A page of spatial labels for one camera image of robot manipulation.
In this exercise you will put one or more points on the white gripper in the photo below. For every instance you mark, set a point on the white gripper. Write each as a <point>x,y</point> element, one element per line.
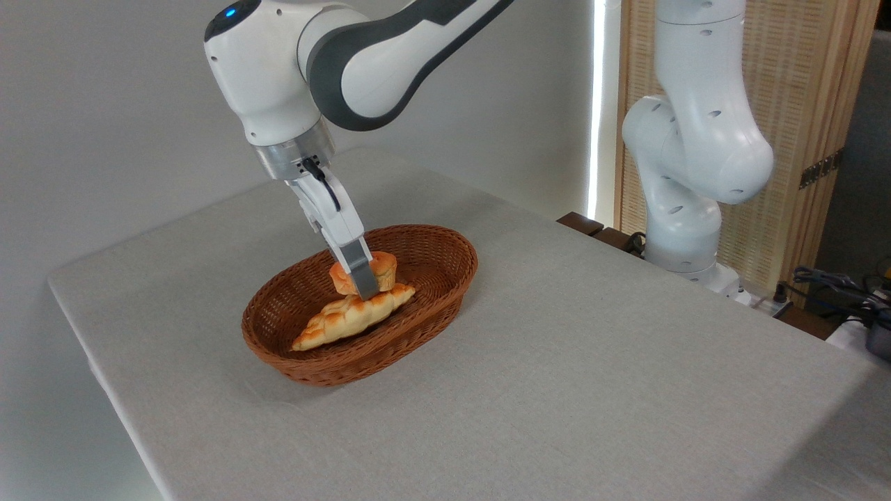
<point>334,216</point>

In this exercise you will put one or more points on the small round bread bun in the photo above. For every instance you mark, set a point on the small round bread bun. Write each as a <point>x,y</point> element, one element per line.
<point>386,268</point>

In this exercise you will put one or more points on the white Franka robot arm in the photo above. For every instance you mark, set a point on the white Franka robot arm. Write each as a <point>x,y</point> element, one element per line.
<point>689,139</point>

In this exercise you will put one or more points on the long braided bread loaf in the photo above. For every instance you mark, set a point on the long braided bread loaf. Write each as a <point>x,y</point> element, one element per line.
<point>348,316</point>

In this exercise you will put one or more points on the brown wicker oval basket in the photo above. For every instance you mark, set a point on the brown wicker oval basket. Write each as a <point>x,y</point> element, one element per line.
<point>435,268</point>

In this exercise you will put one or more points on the dark brown wooden block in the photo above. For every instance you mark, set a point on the dark brown wooden block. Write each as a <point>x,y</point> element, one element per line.
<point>612,240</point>
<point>580,223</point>

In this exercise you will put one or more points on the grey fabric tablecloth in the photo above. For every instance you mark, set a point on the grey fabric tablecloth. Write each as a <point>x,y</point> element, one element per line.
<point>592,390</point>

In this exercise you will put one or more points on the dark metal screen hinge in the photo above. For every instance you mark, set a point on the dark metal screen hinge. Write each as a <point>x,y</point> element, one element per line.
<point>820,169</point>

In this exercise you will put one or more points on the bamboo folding screen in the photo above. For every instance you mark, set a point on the bamboo folding screen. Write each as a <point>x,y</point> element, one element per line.
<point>807,83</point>

